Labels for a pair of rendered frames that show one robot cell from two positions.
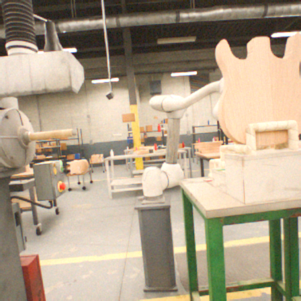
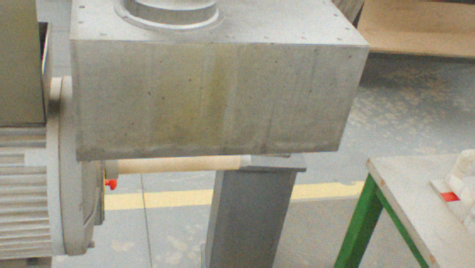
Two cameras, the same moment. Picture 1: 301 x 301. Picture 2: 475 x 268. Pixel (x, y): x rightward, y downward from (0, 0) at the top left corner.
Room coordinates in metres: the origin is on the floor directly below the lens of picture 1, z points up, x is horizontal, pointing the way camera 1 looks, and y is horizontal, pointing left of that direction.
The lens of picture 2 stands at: (0.28, 0.52, 1.75)
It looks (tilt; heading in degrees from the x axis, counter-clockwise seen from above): 36 degrees down; 343
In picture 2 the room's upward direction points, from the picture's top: 9 degrees clockwise
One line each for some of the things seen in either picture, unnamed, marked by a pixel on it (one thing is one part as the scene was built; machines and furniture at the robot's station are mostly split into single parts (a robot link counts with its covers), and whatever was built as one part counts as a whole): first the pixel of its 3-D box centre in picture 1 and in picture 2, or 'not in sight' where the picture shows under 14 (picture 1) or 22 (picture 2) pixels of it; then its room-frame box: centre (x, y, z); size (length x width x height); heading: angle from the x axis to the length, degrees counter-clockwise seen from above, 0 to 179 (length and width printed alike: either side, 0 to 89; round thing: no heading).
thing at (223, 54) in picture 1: (226, 53); not in sight; (0.77, -0.31, 1.48); 0.07 x 0.04 x 0.09; 94
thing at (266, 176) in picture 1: (266, 173); not in sight; (0.78, -0.44, 1.02); 0.27 x 0.15 x 0.17; 95
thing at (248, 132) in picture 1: (250, 141); not in sight; (0.73, -0.36, 1.15); 0.03 x 0.03 x 0.09
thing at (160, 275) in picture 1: (157, 241); (246, 213); (1.64, 0.02, 0.35); 0.28 x 0.28 x 0.70; 84
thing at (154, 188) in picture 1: (152, 180); not in sight; (1.64, 0.01, 0.87); 0.18 x 0.16 x 0.22; 127
